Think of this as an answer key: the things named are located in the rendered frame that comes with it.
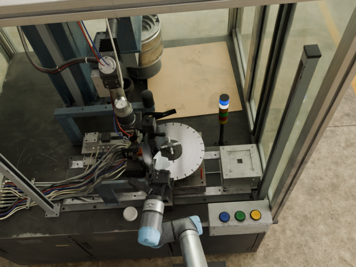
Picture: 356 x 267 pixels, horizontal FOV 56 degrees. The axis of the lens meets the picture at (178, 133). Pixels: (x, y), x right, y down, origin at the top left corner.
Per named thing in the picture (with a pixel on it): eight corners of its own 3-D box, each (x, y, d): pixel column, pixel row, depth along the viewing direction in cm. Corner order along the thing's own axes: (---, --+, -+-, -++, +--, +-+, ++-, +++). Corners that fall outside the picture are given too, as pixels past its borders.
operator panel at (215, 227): (263, 211, 168) (268, 199, 155) (267, 232, 162) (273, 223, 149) (207, 214, 169) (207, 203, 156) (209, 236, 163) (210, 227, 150)
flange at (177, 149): (156, 147, 169) (155, 144, 167) (175, 136, 171) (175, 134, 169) (166, 163, 163) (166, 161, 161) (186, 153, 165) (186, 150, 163)
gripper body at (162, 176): (174, 176, 133) (170, 205, 127) (153, 176, 135) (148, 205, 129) (169, 168, 127) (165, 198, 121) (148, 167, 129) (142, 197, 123)
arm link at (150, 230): (139, 246, 121) (134, 239, 114) (144, 216, 127) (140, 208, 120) (160, 248, 120) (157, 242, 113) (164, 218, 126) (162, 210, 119)
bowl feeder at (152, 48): (166, 49, 234) (160, 5, 204) (167, 83, 218) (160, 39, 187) (122, 53, 235) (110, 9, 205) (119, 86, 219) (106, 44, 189)
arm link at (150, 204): (146, 216, 127) (139, 208, 120) (148, 204, 129) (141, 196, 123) (165, 216, 125) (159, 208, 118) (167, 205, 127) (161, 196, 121)
